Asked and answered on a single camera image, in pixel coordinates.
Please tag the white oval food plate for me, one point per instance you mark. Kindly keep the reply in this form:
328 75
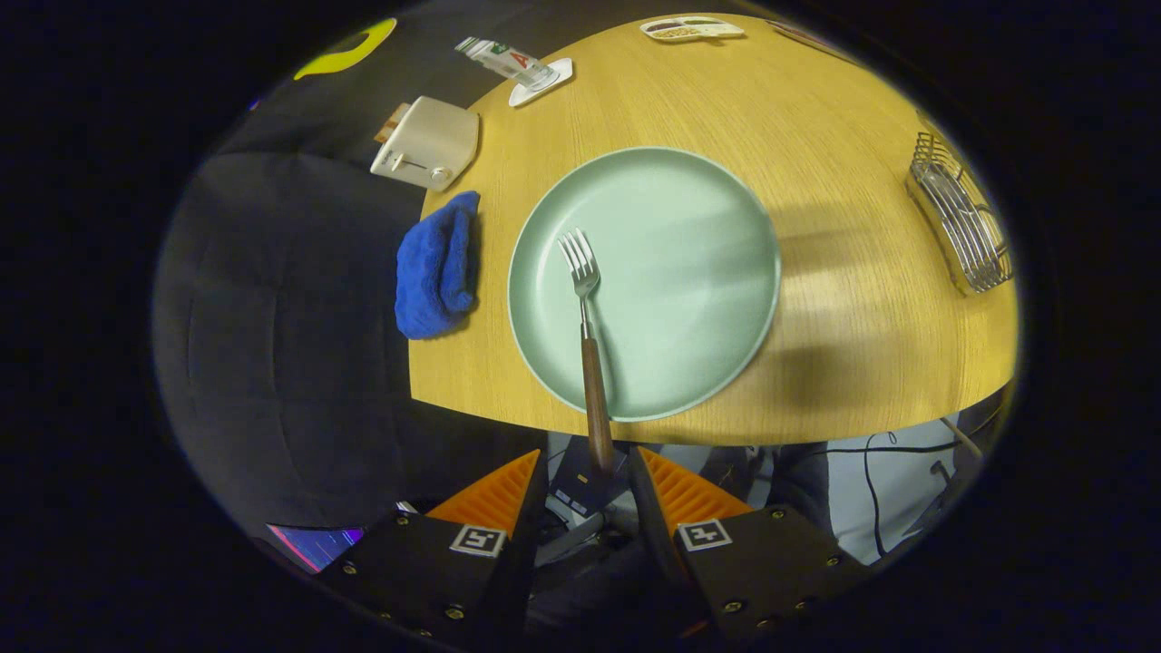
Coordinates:
803 36

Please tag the white divided dish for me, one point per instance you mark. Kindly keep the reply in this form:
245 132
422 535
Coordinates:
721 30

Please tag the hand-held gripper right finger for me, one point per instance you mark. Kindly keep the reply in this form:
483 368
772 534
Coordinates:
658 526

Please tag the pile of yellow soybeans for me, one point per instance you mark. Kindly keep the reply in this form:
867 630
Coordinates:
676 34

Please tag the white square coaster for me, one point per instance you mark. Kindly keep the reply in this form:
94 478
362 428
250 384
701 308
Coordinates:
535 96

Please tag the plastic drink bottle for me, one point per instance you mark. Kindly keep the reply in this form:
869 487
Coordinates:
508 60

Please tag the toast slice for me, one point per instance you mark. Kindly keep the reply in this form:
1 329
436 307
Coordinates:
392 122

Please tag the black backdrop cloth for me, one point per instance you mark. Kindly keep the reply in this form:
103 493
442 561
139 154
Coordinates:
290 317

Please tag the pale green round plate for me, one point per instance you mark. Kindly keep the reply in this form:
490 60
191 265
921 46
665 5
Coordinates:
680 272

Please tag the white toaster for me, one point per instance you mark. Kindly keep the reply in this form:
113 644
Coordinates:
435 136

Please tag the dark screen with coloured lines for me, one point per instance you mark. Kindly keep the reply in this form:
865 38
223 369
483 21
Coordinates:
313 547

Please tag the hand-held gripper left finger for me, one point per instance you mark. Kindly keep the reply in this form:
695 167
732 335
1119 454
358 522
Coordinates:
526 544

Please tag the blue folded towel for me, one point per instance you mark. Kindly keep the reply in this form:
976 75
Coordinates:
435 272

